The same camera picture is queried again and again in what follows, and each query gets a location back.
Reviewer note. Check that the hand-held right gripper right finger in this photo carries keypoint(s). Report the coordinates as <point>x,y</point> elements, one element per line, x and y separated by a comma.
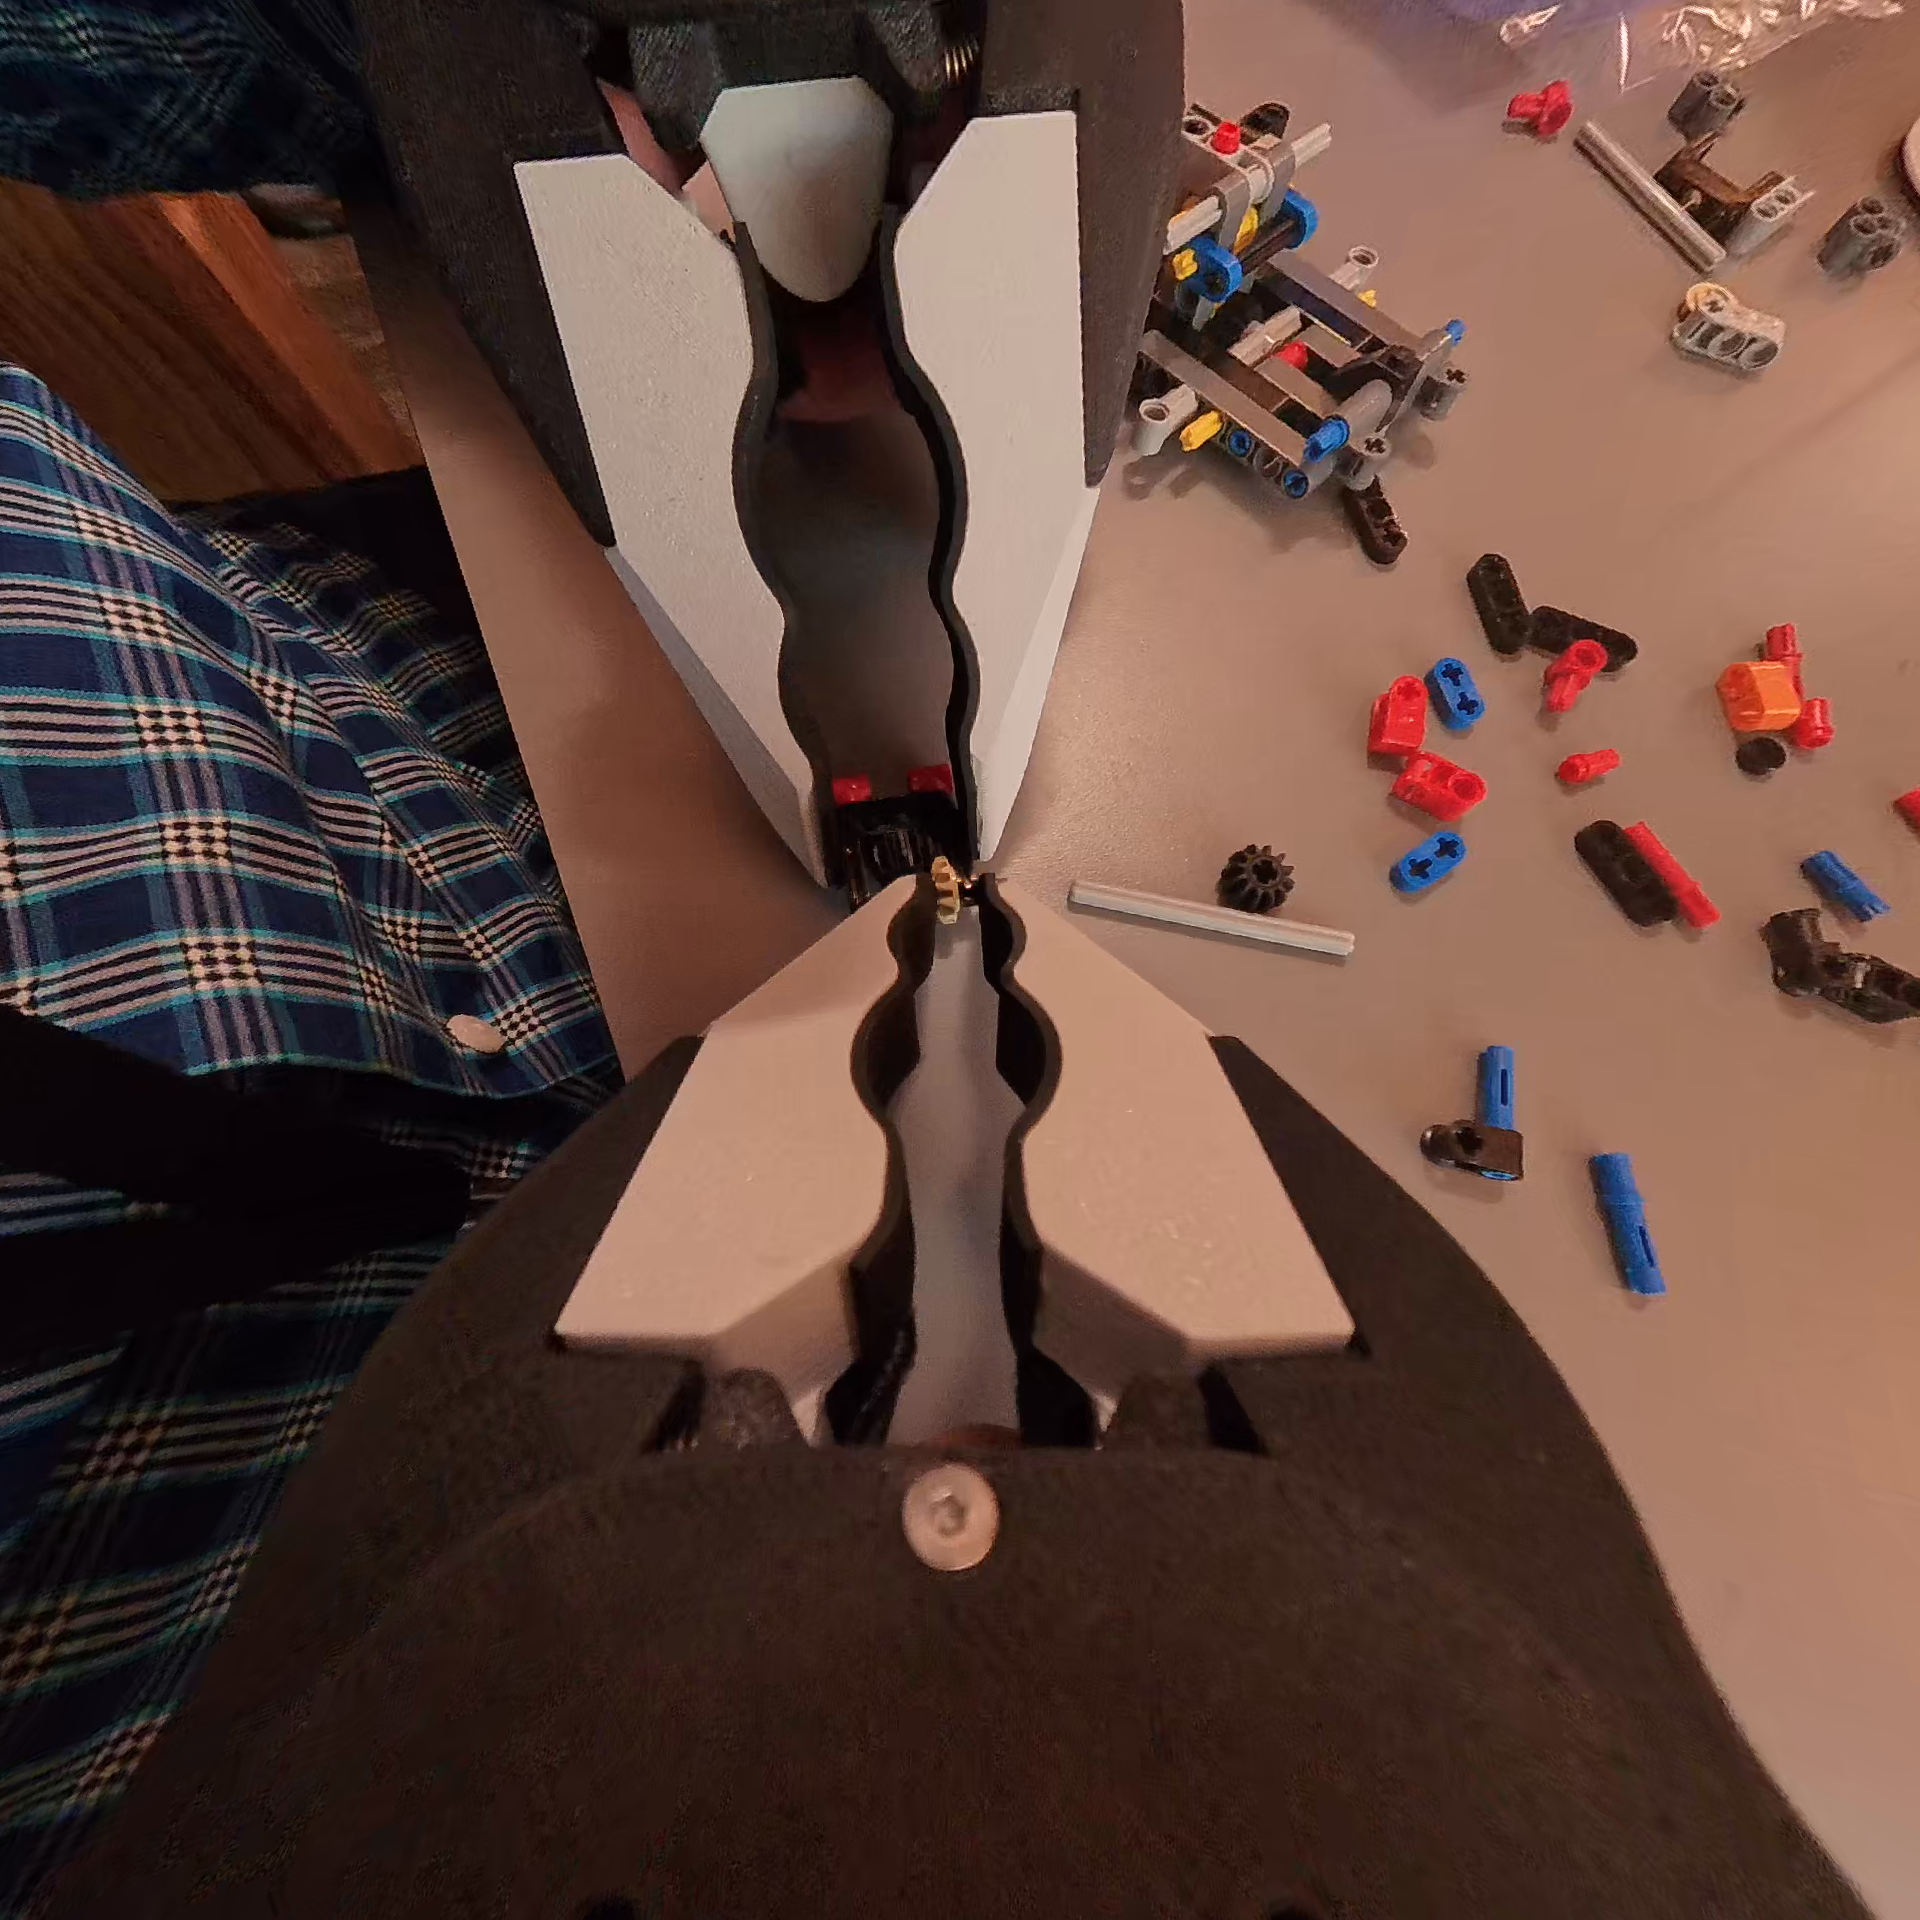
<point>1184,1186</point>

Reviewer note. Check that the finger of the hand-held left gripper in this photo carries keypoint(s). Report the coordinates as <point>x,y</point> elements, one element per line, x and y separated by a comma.
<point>646,375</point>
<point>1003,330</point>

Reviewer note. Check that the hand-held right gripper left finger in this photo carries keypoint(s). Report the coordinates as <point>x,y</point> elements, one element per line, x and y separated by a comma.
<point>721,1186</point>

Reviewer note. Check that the grey lego axle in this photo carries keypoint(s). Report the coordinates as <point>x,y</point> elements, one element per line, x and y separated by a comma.
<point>1215,918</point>

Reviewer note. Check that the tan lego gear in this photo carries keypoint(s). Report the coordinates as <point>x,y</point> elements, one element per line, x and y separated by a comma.
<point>946,885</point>

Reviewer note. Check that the black lego frame red pins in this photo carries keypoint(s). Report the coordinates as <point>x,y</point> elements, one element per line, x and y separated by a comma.
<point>892,827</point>

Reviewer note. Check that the person's left forearm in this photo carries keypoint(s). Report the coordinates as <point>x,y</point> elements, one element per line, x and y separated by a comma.
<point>164,77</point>

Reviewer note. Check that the lego chassis assembly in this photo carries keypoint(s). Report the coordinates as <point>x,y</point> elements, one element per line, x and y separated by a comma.
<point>1289,346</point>

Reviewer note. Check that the black lego gear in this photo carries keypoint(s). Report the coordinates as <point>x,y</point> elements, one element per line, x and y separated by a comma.
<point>1255,878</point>

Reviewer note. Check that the blue lego liftarm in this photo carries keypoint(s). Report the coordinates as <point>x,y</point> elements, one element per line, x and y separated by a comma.
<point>1452,693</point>
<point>1426,861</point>

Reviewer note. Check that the long red lego pin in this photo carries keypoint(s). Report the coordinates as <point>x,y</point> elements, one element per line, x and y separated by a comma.
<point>1673,875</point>

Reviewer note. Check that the small red lego pin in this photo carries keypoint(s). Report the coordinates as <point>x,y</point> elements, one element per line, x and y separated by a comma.
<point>1587,766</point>

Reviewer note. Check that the red lego connector with pin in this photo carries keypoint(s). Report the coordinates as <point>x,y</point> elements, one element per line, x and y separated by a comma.
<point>1574,674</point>

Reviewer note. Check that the grey lego beam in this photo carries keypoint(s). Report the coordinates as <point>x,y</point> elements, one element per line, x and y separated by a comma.
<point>1646,195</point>

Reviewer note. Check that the long black lego beam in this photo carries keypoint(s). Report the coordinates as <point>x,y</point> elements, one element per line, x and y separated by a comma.
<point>1599,639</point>

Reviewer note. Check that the black lego connector assembly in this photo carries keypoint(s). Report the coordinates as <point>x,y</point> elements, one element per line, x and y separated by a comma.
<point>1838,968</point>

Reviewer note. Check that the black round lego piece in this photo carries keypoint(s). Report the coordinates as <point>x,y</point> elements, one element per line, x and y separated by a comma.
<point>1761,756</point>

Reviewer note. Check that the light grey lego connector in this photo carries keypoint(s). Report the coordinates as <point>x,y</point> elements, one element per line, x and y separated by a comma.
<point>1728,324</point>

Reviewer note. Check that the short blue lego pin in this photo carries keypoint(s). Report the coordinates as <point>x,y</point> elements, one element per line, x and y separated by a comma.
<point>1842,885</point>

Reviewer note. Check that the brown grey lego subassembly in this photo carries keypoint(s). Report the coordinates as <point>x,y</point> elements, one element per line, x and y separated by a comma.
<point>1723,172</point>

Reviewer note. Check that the orange lego piece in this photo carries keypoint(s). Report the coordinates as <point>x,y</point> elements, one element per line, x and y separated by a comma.
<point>1761,696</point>

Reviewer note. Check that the red lego pin piece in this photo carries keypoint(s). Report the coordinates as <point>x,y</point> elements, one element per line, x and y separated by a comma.
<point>1814,722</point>

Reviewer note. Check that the dark grey lego connector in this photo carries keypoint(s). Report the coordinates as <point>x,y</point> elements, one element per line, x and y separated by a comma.
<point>1864,236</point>

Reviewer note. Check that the person's left hand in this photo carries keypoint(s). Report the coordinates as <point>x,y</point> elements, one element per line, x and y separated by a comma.
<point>832,368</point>

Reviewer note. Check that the black connector with blue pin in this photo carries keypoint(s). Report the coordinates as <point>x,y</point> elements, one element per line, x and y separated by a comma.
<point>1478,1144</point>

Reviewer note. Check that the wooden cabinet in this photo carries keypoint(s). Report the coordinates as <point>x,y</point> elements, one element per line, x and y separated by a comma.
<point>164,330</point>

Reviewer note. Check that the blue plaid shirt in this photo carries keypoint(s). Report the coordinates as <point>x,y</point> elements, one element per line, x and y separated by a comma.
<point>225,751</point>

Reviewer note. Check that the clear plastic bag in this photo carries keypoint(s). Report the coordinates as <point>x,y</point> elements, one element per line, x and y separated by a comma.
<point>1681,30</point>

